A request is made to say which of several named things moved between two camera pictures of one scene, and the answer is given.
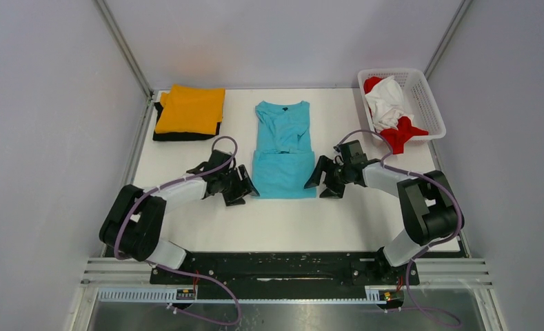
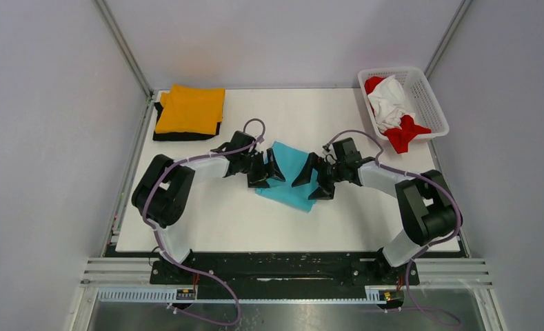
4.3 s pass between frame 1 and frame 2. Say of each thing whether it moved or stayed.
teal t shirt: moved
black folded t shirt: stayed
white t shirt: stayed
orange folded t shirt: stayed
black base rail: stayed
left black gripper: moved
